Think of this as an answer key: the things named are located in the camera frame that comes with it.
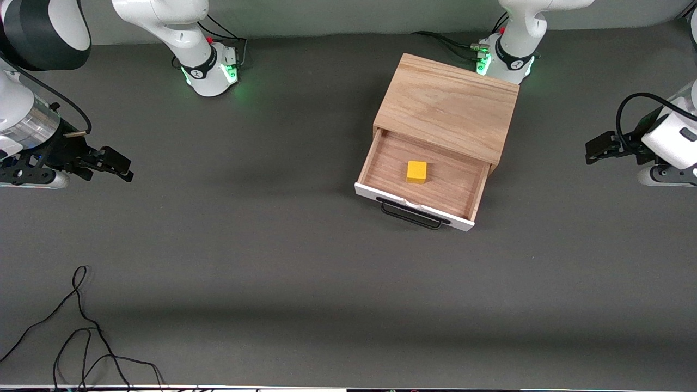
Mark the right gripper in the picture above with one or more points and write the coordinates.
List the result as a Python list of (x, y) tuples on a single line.
[(64, 148)]

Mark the wooden drawer cabinet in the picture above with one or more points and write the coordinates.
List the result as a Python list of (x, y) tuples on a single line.
[(449, 103)]

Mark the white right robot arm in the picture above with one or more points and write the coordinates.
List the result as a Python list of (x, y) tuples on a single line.
[(185, 22)]

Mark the yellow cube block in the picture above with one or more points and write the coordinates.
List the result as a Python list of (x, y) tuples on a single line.
[(416, 171)]

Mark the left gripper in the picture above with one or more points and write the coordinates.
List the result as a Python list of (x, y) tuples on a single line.
[(627, 145)]

